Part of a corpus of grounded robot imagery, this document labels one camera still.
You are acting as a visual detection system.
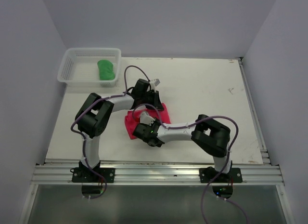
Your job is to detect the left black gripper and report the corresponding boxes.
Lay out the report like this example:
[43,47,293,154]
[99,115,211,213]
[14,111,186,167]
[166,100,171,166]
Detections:
[141,90,164,110]

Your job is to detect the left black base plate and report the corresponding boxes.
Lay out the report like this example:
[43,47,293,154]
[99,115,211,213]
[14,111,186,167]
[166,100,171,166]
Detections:
[70,168,115,183]

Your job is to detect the pink towel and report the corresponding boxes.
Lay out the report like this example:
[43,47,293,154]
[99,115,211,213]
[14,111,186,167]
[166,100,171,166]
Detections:
[124,103,171,140]

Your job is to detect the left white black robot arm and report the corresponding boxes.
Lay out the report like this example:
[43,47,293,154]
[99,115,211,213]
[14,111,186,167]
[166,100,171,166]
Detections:
[71,79,164,182]

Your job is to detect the aluminium mounting rail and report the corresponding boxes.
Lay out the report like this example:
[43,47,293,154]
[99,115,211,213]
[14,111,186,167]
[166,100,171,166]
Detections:
[31,161,284,185]

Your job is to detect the white plastic basket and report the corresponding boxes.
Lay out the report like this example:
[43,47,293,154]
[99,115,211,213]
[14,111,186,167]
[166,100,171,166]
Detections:
[57,48,121,88]

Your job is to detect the green towel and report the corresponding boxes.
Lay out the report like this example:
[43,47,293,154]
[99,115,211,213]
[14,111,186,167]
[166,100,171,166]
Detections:
[97,59,115,81]

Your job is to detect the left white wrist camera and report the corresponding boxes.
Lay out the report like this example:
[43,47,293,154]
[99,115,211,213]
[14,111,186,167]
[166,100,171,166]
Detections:
[149,79,160,90]

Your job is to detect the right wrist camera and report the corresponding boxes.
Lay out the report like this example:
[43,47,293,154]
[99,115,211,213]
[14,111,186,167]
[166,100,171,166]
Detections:
[139,111,155,126]

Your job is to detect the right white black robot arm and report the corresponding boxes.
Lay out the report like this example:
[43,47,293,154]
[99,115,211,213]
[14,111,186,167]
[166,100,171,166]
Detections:
[133,114,231,182]

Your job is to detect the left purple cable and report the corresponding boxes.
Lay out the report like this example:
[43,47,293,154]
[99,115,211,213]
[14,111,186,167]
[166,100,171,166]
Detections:
[70,65,152,199]

